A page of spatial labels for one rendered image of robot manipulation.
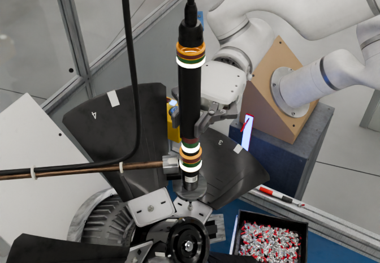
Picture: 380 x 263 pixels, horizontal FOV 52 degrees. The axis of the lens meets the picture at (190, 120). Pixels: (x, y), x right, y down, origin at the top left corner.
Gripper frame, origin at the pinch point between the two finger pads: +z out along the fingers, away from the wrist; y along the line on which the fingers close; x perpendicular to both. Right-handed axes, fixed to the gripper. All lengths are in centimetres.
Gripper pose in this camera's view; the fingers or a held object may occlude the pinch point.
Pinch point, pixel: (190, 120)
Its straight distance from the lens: 69.7
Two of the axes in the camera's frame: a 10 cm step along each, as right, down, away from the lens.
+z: -4.8, 6.2, -6.2
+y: -8.8, -3.5, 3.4
